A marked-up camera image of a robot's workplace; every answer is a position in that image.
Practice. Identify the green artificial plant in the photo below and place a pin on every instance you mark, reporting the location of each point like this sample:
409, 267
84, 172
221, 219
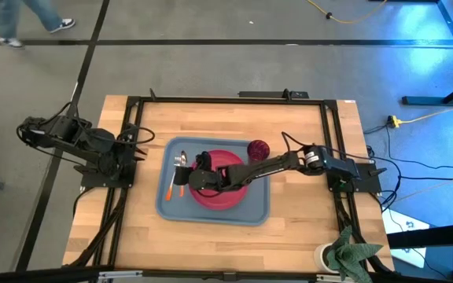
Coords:
348, 255

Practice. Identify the red round plate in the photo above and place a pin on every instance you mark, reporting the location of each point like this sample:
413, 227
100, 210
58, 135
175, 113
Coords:
226, 202

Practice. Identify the white printed sheet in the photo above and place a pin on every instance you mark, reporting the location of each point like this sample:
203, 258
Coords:
397, 224

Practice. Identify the grey-blue plastic tray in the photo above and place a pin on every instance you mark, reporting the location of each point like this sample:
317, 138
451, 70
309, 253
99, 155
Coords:
258, 212

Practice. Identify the black aluminium table frame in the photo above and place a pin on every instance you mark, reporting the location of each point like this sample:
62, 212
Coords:
211, 100

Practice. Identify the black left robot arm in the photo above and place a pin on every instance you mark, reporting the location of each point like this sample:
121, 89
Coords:
69, 135

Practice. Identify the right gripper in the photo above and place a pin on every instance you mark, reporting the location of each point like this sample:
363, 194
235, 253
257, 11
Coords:
208, 181

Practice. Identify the dark red ribbed cup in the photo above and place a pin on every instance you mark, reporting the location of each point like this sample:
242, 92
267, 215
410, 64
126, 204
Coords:
258, 150

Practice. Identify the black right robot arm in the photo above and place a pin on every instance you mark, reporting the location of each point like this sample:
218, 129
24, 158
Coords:
269, 169

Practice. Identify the black horizontal beam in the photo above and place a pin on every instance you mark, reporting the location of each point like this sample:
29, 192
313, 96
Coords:
34, 275

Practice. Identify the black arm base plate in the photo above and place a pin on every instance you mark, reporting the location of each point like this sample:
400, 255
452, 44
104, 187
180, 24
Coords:
370, 185
89, 181

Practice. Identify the black metal stand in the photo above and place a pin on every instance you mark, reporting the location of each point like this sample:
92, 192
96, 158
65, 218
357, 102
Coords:
427, 100

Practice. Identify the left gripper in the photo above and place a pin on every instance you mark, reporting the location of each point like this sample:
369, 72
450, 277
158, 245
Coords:
124, 155

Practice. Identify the white plant pot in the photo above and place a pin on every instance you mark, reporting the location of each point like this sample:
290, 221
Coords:
321, 257

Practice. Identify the person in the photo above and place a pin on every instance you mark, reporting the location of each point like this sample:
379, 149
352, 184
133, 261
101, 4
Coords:
6, 15

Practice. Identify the black desk beam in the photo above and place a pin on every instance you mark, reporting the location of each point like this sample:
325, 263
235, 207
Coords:
446, 236

